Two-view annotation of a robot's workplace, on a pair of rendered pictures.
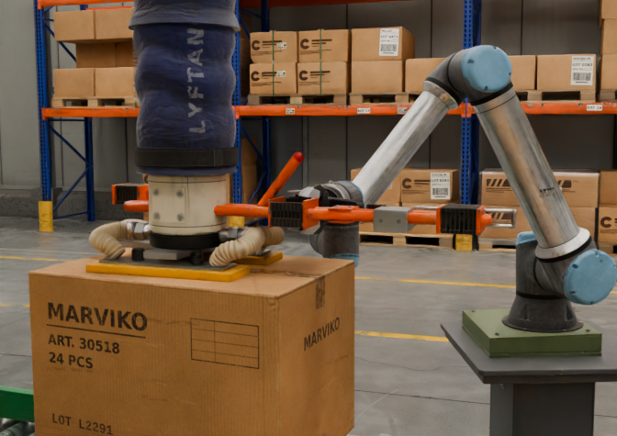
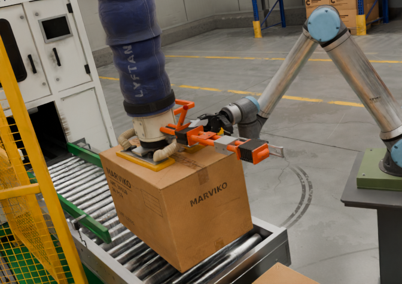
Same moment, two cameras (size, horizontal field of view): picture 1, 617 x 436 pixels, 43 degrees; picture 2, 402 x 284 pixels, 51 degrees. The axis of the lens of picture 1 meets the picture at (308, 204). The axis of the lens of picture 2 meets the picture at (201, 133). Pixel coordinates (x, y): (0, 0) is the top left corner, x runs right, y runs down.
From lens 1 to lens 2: 104 cm
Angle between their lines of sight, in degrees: 36
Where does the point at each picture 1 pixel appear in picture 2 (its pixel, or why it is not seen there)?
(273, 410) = (170, 236)
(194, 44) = (128, 53)
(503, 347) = (365, 183)
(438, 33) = not seen: outside the picture
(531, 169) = (361, 86)
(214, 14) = (134, 36)
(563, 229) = (389, 122)
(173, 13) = (114, 40)
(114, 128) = not seen: outside the picture
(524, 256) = not seen: hidden behind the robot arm
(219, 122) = (151, 89)
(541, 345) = (390, 184)
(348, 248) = (248, 136)
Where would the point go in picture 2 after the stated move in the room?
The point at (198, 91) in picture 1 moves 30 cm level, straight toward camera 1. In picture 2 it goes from (136, 76) to (92, 101)
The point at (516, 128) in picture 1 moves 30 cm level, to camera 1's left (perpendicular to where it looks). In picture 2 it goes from (347, 61) to (273, 66)
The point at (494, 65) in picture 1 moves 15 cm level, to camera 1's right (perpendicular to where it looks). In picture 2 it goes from (325, 24) to (368, 19)
